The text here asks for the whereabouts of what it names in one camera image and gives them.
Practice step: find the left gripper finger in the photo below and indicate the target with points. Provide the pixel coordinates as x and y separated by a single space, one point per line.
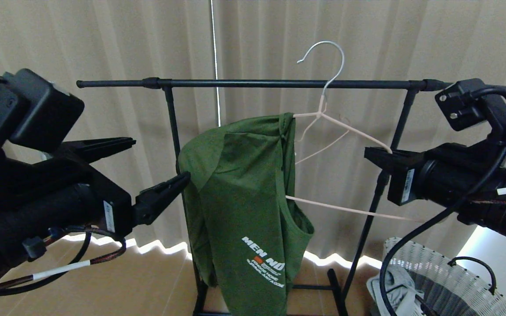
154 204
95 149

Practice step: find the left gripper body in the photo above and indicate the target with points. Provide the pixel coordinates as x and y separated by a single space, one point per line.
59 206

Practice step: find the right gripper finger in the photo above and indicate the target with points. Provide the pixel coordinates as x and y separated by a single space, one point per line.
389 160

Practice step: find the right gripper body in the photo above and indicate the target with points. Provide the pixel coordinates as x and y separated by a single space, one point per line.
446 180

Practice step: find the pink clothes hanger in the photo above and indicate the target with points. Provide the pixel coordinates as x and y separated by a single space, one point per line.
323 147
320 115

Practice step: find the green printed t-shirt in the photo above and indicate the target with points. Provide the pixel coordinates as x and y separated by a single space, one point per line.
244 197

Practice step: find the white laundry basket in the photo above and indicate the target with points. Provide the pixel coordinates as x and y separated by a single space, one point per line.
446 281

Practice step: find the black clothes rack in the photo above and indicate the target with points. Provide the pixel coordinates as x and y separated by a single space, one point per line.
257 83

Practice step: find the pale grey garment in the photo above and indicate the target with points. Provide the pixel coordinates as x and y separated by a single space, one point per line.
400 289

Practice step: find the beige curtain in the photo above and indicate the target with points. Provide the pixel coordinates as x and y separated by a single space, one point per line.
147 35

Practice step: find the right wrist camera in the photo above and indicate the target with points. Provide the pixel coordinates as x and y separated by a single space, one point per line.
464 105

